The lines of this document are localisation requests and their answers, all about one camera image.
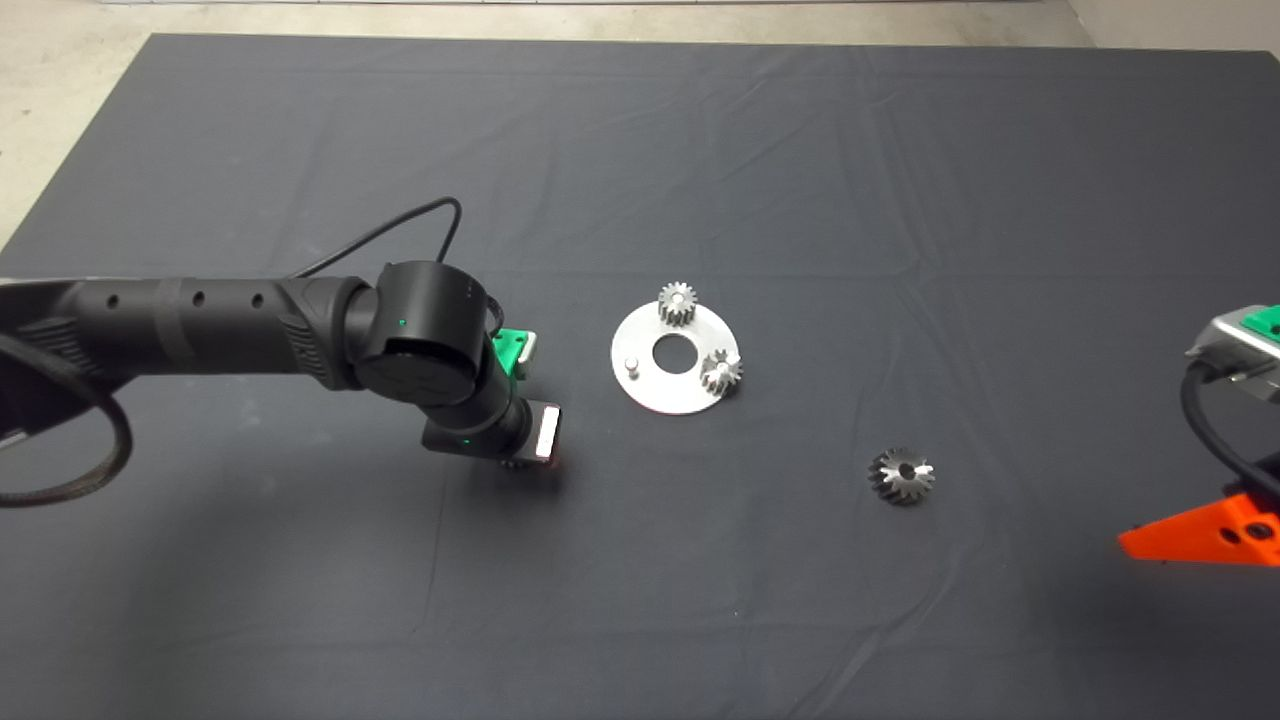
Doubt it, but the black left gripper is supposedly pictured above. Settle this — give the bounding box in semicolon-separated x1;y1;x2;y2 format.
420;397;563;469

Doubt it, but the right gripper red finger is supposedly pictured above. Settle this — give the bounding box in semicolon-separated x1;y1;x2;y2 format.
1118;495;1280;568

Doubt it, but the large steel gear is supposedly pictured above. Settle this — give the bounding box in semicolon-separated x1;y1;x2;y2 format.
867;447;938;507

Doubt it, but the round metal plate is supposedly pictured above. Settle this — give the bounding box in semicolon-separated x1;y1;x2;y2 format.
610;298;741;416

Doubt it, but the dark grey table cloth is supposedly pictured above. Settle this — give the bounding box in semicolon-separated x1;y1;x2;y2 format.
0;30;1280;720

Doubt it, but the black right camera cable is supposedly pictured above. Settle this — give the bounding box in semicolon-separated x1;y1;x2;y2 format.
1180;362;1280;501

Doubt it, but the green left camera mount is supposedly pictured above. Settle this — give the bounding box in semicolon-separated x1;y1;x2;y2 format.
492;328;536;379

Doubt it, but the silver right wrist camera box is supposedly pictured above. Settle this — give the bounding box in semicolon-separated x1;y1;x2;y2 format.
1185;305;1280;406

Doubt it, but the thin black left camera cable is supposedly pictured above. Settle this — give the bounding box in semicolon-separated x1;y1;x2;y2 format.
290;197;464;281

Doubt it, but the braided black left arm cable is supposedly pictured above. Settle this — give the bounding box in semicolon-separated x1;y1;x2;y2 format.
0;335;134;508

